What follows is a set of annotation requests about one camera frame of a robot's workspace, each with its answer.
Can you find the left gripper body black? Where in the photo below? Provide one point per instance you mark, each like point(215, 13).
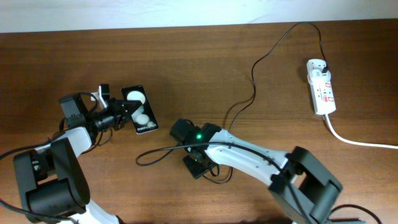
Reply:
point(111, 117)

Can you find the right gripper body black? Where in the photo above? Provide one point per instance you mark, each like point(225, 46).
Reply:
point(206, 164)

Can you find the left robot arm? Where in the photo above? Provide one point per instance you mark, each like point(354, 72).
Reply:
point(51, 183)

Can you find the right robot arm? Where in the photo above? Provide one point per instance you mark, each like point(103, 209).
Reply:
point(303, 187)

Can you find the white usb charger plug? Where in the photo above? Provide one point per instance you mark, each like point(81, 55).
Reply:
point(317, 71)

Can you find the white power strip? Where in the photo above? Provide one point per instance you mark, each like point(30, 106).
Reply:
point(322, 96)

